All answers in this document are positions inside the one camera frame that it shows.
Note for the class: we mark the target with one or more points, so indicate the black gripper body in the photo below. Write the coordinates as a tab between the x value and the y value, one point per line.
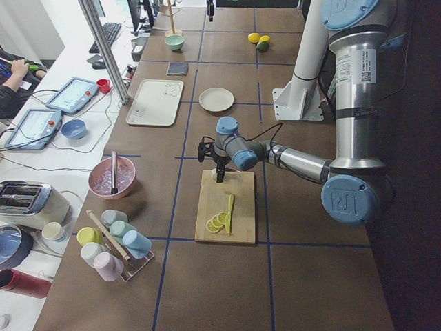
219	161

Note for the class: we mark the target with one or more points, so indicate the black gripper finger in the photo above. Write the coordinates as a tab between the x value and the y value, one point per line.
220	175

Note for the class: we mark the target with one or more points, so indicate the cream round plate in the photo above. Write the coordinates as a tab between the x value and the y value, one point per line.
216	99

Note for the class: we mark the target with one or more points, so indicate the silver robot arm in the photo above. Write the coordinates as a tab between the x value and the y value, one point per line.
355	186

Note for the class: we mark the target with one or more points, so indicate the white bear tray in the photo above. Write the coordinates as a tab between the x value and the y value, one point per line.
155	103

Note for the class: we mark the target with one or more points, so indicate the person hand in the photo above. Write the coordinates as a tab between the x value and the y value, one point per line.
19	69

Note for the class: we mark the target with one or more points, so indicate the bamboo cutting board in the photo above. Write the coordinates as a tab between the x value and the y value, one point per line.
226	210

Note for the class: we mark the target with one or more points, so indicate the lemon slice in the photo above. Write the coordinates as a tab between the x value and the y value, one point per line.
217	223
211	228
222	216

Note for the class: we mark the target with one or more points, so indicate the yellow-green plastic knife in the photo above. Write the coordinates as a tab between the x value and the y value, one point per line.
228	217

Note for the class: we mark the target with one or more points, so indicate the lemon slice middle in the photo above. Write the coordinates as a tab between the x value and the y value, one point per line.
217	223

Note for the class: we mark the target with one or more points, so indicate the grey folded cloth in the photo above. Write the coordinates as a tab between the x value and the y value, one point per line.
177	69

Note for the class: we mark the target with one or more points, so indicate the pink bowl of ice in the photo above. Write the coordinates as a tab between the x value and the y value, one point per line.
100	178

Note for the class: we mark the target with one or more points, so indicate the light blue cup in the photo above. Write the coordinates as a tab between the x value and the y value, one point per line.
137	244

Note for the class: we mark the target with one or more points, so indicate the mint green bowl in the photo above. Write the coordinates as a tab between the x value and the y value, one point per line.
175	42

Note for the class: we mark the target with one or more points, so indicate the mint green cup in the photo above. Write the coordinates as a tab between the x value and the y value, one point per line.
119	228

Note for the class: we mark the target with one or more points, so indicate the grey cup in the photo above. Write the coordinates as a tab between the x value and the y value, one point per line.
108	217

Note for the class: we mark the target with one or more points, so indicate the green avocado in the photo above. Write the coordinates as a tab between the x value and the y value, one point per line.
262	47

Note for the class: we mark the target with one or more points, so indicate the red mug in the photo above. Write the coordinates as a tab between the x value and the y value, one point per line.
103	85

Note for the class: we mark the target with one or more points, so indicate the yellow lemon near avocado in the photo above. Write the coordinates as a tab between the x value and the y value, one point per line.
253	38

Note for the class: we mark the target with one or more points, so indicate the yellow lemon outer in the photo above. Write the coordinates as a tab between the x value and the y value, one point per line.
265	39

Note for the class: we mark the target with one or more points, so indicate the wooden rack rod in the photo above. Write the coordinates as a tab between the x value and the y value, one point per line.
112	240

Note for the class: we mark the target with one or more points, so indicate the blue bowl on desk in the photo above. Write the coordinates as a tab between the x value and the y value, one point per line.
74	129

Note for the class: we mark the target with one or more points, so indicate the wooden mug tree stand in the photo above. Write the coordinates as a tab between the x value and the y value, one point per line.
173	30

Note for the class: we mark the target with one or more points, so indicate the teach pendant far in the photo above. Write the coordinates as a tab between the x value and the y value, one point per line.
73	96

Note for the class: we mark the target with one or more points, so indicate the teach pendant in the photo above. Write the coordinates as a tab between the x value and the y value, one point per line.
73	96
35	129

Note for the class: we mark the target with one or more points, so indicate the yellow-green cup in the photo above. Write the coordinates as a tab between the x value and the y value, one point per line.
89	234

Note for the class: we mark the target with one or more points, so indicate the pink cup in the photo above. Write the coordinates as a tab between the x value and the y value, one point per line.
108	266

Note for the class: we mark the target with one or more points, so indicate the black keyboard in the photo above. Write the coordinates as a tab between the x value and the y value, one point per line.
111	31

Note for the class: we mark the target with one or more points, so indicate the white cup on rack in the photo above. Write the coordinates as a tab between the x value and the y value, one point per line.
90	250

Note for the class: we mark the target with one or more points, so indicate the teach pendant near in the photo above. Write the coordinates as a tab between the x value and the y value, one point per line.
35	129

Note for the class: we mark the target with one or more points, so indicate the paper cup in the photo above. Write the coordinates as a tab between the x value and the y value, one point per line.
55	232

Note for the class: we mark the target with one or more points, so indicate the white toaster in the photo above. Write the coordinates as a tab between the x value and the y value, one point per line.
32	204

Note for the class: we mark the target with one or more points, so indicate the dark blue bowl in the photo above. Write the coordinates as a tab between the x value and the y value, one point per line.
16	245

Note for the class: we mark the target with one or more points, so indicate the red cylinder container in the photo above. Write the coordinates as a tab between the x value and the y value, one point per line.
21	283

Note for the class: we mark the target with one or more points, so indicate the steel ice scoop handle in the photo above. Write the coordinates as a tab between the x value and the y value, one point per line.
114	188

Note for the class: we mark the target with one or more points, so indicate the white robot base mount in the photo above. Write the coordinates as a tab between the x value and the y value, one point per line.
299	100

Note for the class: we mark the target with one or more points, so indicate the white wire cup rack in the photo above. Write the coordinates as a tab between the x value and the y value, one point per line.
133	265

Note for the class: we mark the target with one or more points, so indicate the aluminium frame post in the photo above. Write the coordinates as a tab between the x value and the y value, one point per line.
94	23

